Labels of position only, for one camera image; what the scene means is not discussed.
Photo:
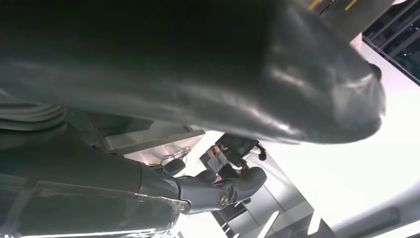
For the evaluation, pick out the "yellow workbench tape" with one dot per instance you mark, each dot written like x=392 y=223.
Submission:
x=351 y=5

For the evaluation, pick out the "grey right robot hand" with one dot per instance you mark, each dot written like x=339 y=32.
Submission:
x=164 y=65

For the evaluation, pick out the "black device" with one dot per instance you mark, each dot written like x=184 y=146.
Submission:
x=236 y=148

